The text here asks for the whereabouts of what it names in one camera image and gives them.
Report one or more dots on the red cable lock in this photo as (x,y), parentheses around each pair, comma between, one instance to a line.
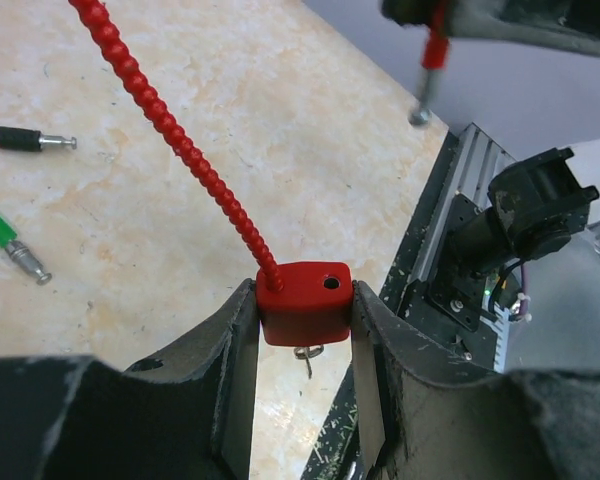
(27,140)

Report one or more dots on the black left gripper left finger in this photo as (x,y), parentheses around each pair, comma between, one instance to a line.
(183,412)

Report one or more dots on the red cable padlock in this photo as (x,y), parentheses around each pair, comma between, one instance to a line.
(265,134)

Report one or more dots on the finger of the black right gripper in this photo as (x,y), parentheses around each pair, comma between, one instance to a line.
(563,25)

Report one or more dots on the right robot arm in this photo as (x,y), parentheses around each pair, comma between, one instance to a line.
(537,204)

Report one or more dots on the small silver key pair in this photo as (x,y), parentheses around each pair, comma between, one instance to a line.
(306,354)

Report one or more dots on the green cable lock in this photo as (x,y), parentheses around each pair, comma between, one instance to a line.
(20,254)

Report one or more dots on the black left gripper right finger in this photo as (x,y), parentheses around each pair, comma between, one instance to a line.
(426,413)

